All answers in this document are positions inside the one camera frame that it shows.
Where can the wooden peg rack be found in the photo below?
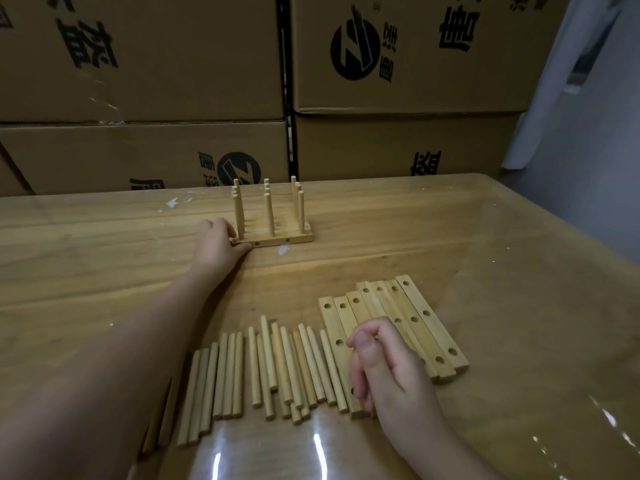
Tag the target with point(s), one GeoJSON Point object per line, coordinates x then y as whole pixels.
{"type": "Point", "coordinates": [272, 238]}

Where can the person's right thumb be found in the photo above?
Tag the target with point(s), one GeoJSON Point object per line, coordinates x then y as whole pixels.
{"type": "Point", "coordinates": [372, 334]}

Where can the row of drilled wooden bars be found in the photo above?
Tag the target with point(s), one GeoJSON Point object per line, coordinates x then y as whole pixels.
{"type": "Point", "coordinates": [425, 324]}

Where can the person's left thumb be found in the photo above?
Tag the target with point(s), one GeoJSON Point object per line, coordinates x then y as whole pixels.
{"type": "Point", "coordinates": [242, 248]}

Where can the clear plastic table cover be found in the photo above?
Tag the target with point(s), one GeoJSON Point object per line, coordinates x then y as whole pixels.
{"type": "Point", "coordinates": [530, 334]}

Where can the person's left forearm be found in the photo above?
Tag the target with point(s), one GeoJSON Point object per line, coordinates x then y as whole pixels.
{"type": "Point", "coordinates": [105, 374]}

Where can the brown cardboard box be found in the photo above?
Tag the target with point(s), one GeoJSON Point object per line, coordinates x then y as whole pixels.
{"type": "Point", "coordinates": [380, 144]}
{"type": "Point", "coordinates": [125, 154]}
{"type": "Point", "coordinates": [425, 49]}
{"type": "Point", "coordinates": [150, 54]}

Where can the white curtain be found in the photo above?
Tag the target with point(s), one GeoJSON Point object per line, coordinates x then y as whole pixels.
{"type": "Point", "coordinates": [565, 69]}

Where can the person's left hand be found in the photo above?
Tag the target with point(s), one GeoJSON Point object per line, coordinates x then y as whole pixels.
{"type": "Point", "coordinates": [217, 252]}

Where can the row of wooden dowels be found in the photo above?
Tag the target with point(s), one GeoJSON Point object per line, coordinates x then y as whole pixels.
{"type": "Point", "coordinates": [280, 364]}

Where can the person's right forearm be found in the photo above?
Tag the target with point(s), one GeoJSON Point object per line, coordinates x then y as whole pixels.
{"type": "Point", "coordinates": [440, 454]}

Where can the person's right hand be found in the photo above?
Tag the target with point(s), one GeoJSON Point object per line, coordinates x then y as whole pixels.
{"type": "Point", "coordinates": [400, 374]}

